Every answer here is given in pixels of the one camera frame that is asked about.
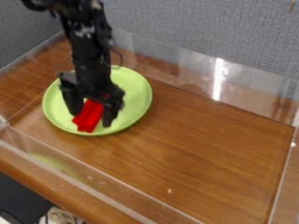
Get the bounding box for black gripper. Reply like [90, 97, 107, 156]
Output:
[58, 72, 126, 128]

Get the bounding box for red star-profile carrot bar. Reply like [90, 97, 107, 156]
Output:
[73, 99, 105, 133]

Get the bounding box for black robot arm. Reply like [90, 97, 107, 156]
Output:
[21, 0, 126, 127]

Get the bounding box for light green round plate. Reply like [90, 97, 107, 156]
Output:
[42, 67, 154, 137]

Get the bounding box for black object under table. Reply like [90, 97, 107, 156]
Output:
[0, 172, 54, 224]

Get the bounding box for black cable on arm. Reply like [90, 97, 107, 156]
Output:
[109, 46, 126, 70]

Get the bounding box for clear acrylic enclosure walls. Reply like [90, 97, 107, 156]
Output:
[0, 31, 299, 224]

